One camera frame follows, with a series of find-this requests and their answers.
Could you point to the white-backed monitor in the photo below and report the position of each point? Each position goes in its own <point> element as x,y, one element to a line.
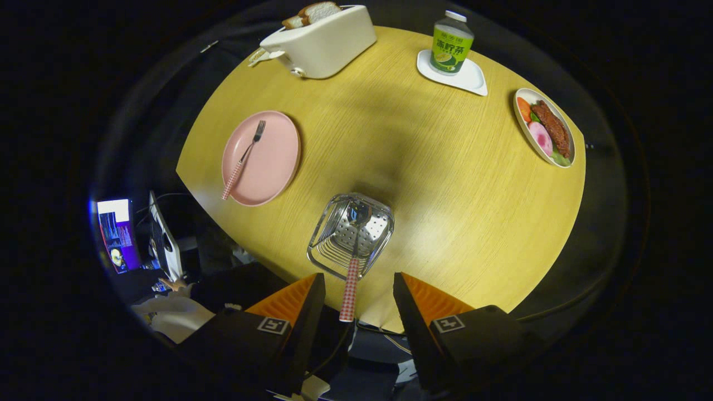
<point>167,250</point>

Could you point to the white toaster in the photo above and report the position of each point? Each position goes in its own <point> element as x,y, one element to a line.
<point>328,44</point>

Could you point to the lit computer monitor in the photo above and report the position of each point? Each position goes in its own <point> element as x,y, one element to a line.
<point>117,234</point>

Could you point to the brown meat piece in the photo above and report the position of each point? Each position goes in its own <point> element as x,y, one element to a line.
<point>554,128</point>

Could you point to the white divided condiment tray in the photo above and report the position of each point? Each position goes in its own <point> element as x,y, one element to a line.
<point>262,55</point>

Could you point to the white cloth bag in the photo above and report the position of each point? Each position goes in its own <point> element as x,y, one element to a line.
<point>178,317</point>

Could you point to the white bread slice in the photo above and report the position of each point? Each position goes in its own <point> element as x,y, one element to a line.
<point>320,10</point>

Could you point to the white food plate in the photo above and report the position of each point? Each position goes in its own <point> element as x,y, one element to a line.
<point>524,129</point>

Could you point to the white coaster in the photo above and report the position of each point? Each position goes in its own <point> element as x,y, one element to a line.
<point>473,81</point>

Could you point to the pink radish slice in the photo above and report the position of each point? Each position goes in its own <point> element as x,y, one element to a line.
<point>540,138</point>

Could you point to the green lettuce leaf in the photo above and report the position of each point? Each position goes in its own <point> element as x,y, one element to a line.
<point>561,159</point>

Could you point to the silver metal clip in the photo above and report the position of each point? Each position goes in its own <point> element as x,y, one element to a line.
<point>209,46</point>

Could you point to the pink plate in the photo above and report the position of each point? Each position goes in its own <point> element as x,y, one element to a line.
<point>273,161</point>

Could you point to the green label drink bottle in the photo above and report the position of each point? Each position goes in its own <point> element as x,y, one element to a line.
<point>451,53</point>

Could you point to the orange carrot piece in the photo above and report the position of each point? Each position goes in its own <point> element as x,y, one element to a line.
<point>524,108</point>

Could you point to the brown crust bread slice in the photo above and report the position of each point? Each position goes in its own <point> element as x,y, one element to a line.
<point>292,22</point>

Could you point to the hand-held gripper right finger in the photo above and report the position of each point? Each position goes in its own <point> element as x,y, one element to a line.
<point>415,334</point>

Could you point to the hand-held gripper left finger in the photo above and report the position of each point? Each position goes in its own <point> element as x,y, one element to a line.
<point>309,334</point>

